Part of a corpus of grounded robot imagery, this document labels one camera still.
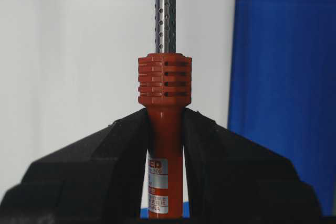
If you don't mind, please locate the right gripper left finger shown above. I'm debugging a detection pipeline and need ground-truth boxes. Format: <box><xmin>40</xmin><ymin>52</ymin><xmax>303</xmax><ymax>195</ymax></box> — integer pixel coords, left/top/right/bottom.
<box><xmin>1</xmin><ymin>109</ymin><xmax>149</xmax><ymax>223</ymax></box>

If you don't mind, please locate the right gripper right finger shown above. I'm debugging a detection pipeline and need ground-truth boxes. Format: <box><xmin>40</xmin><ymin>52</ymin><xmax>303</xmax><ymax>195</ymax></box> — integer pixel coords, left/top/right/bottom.
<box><xmin>183</xmin><ymin>109</ymin><xmax>322</xmax><ymax>223</ymax></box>

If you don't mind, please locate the red handled soldering iron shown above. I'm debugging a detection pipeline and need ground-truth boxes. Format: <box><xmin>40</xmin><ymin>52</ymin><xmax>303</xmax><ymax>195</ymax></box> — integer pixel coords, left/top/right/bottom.
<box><xmin>138</xmin><ymin>0</ymin><xmax>192</xmax><ymax>219</ymax></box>

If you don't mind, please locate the blue table cloth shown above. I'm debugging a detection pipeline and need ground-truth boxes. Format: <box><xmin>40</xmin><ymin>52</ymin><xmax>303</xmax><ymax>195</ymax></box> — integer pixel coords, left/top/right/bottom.
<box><xmin>228</xmin><ymin>0</ymin><xmax>335</xmax><ymax>215</ymax></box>

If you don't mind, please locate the large white foam board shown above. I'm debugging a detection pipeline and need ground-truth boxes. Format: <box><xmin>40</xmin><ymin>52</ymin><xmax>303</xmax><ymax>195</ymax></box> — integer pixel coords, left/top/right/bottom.
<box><xmin>1</xmin><ymin>0</ymin><xmax>234</xmax><ymax>190</ymax></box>

